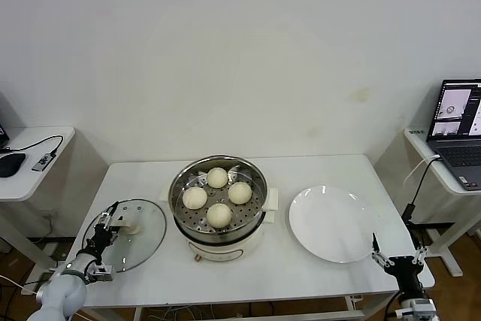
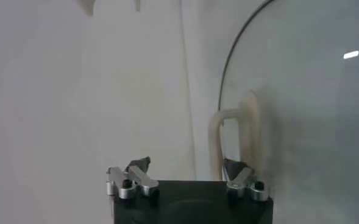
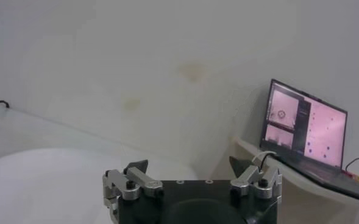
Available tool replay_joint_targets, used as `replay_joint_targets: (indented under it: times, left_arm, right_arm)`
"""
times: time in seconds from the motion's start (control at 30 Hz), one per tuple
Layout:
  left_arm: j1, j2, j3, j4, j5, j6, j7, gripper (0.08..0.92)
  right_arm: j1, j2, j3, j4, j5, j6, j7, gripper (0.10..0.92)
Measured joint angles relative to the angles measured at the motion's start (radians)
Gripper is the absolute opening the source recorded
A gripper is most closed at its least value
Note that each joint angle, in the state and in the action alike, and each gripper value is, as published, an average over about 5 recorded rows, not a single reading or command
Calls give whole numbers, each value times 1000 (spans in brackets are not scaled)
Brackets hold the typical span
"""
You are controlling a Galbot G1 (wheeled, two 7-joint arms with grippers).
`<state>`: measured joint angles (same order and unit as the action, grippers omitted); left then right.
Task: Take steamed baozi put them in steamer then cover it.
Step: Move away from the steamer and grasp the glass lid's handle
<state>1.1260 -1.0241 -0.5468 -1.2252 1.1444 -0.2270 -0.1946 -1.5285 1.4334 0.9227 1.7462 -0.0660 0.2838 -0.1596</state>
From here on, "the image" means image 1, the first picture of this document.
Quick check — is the white floor cable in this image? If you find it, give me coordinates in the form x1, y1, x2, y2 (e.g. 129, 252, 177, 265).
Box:
0, 271, 42, 299

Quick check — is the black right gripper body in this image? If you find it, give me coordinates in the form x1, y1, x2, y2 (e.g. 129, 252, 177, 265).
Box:
386, 256, 423, 294

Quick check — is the dark screen device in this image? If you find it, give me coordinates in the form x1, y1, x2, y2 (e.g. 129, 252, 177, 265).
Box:
0, 120, 11, 150

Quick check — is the cream electric cooker base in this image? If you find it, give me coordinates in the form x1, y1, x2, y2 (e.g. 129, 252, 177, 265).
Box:
160, 184, 281, 264

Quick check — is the black computer mouse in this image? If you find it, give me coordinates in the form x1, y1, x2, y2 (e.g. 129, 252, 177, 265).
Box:
0, 151, 29, 178

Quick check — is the stainless steel steamer basket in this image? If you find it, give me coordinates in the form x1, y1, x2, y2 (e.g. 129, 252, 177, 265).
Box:
168, 154, 271, 241

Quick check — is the white main table frame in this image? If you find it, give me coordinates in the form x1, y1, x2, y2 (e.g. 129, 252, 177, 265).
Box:
77, 292, 405, 321

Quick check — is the white laptop cable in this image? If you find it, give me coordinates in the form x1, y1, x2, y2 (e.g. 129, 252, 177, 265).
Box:
404, 154, 443, 187

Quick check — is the black hub cable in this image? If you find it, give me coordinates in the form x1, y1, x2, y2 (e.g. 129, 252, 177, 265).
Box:
0, 133, 64, 159

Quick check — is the white steamed baozi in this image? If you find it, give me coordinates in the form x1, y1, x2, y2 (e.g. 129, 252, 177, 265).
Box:
206, 202, 233, 229
228, 181, 253, 205
207, 166, 229, 189
182, 186, 209, 210

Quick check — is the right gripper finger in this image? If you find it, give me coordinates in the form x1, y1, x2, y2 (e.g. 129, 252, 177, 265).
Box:
371, 232, 392, 269
412, 246, 428, 266

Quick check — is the grey usb hub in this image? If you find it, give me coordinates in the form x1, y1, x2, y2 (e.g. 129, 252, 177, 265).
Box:
31, 150, 56, 172

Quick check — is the round glass pot lid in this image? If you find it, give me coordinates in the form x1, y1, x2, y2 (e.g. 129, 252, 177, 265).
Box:
82, 196, 168, 274

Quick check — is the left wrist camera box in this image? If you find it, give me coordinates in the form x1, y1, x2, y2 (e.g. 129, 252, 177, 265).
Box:
86, 263, 114, 283

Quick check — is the white round plate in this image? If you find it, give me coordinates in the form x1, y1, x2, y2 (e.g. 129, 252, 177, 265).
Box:
288, 184, 380, 264

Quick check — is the black power cable with adapter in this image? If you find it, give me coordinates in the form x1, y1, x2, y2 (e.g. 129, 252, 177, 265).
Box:
400, 161, 443, 259

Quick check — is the grey open laptop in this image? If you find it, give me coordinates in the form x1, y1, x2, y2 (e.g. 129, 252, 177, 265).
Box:
427, 78, 481, 192

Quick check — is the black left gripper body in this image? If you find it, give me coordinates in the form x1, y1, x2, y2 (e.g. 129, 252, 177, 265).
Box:
85, 224, 116, 262

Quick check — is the white side table with mouse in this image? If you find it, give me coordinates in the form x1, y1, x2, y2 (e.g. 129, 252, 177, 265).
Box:
0, 125, 77, 273

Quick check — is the white side table with laptop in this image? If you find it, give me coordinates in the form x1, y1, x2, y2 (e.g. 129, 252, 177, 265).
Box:
404, 127, 481, 279

